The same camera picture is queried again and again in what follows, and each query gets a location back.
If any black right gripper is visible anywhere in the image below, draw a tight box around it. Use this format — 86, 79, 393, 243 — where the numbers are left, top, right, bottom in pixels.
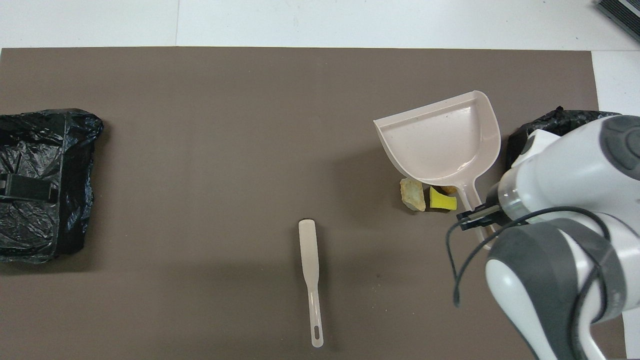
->
457, 197, 512, 231

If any small yellow sponge wedge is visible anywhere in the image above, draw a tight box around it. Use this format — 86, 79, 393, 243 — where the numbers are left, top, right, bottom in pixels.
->
429, 186, 458, 211

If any pale tan bread chunk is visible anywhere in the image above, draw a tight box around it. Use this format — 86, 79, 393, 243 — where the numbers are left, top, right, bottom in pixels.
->
399, 178, 427, 212

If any beige plastic dustpan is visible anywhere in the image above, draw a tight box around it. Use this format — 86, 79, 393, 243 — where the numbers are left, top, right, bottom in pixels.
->
373, 90, 502, 251

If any beige hand brush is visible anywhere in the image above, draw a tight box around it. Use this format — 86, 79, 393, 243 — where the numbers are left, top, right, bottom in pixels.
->
298, 219, 325, 348

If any black bag lined bin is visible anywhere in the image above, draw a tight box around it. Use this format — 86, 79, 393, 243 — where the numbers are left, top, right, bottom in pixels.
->
0, 108, 104, 265
506, 106, 621, 171

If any brown table mat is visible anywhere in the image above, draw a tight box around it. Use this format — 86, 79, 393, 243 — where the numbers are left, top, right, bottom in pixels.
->
0, 47, 627, 360

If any grey ribbed device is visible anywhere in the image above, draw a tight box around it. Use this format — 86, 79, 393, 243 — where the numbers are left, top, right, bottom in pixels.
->
596, 0, 640, 43

